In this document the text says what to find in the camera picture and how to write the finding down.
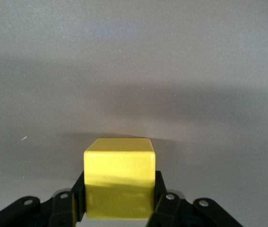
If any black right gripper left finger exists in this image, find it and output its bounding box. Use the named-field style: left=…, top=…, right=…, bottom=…
left=0, top=171, right=88, bottom=227

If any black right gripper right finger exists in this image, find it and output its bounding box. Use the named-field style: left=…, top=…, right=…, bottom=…
left=147, top=170, right=243, bottom=227

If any yellow wooden block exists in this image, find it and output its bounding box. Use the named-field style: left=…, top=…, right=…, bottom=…
left=83, top=138, right=157, bottom=220

